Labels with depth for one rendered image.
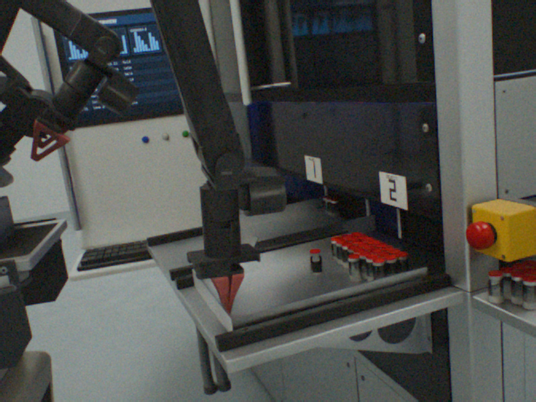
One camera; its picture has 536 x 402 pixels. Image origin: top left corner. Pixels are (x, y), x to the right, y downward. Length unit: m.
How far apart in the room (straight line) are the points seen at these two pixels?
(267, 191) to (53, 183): 5.52
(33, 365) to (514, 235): 0.83
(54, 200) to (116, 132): 4.64
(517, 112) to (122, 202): 1.18
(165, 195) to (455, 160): 1.04
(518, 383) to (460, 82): 0.53
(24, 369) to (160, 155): 0.83
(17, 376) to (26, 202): 5.29
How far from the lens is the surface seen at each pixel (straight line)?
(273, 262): 1.11
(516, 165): 0.96
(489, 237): 0.84
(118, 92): 1.14
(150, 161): 1.72
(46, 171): 6.28
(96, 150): 1.72
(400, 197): 1.04
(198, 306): 0.99
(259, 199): 0.83
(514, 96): 0.94
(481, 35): 0.90
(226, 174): 0.78
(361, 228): 1.28
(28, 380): 1.07
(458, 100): 0.88
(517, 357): 1.07
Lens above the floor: 1.25
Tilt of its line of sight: 13 degrees down
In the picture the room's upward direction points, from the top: 7 degrees counter-clockwise
